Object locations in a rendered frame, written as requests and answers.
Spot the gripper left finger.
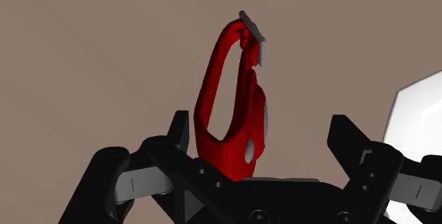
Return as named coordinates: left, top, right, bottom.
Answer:
left=58, top=110, right=236, bottom=224

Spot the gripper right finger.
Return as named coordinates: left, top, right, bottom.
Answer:
left=327, top=113, right=442, bottom=224

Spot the red peeler with grey blade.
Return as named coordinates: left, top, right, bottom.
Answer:
left=193, top=10, right=269, bottom=183

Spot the white angular object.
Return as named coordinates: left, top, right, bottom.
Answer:
left=381, top=69, right=442, bottom=224

